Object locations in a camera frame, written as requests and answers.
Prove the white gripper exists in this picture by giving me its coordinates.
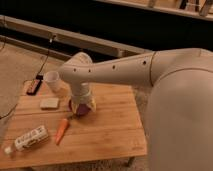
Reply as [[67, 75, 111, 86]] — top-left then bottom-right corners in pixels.
[[70, 83, 96, 112]]

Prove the white ceramic cup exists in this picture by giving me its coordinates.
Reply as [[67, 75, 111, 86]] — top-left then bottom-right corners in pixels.
[[43, 71, 69, 98]]

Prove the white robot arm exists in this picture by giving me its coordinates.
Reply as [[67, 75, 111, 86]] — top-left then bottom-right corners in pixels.
[[59, 48, 213, 171]]

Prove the purple round object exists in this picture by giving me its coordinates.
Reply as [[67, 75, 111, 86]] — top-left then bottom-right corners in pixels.
[[69, 100, 91, 116]]

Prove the orange carrot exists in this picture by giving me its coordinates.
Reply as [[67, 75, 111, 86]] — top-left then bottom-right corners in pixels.
[[55, 118, 69, 144]]

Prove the long wooden beam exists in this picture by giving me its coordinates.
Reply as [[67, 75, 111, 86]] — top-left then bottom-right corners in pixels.
[[0, 15, 147, 57]]

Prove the wooden low table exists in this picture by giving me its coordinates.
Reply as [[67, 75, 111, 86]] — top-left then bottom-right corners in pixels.
[[0, 84, 147, 169]]

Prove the white labelled bottle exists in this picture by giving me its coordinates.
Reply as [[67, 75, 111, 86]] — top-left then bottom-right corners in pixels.
[[4, 125, 49, 155]]

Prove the black cable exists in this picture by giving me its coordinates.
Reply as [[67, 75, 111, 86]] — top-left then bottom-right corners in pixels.
[[0, 34, 57, 120]]

